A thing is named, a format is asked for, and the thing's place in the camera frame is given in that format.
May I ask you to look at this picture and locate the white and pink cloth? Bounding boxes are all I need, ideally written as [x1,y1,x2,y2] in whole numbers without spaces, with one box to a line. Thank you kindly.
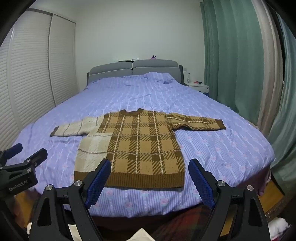
[266,218,292,241]

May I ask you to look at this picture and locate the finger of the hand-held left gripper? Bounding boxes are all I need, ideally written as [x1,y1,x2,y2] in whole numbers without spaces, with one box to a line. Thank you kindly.
[0,148,48,174]
[0,143,23,165]

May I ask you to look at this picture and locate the grey padded headboard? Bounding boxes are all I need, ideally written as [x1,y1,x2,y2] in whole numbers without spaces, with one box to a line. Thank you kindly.
[87,59,185,90]

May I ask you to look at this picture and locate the purple striped floral bedsheet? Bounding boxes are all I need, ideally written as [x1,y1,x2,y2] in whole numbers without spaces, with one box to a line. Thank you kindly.
[14,71,275,218]

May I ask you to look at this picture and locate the white nightstand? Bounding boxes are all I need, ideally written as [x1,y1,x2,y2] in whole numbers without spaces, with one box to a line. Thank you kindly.
[185,82,210,94]

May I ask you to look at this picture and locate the beige curtain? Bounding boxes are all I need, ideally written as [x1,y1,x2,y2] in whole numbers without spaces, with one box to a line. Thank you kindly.
[251,0,285,138]

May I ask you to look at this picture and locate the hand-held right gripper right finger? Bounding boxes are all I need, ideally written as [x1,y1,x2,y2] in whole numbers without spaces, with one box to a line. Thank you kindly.
[188,159,271,241]

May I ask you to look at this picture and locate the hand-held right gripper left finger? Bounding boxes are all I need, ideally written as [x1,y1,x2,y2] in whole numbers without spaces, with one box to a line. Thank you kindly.
[28,159,112,241]

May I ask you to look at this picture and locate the green curtain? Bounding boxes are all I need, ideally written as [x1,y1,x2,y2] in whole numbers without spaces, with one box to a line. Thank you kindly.
[200,0,265,126]
[266,11,296,186]

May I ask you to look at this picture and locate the white paper sheet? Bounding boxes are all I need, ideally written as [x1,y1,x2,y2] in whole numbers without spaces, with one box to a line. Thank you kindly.
[122,228,156,241]

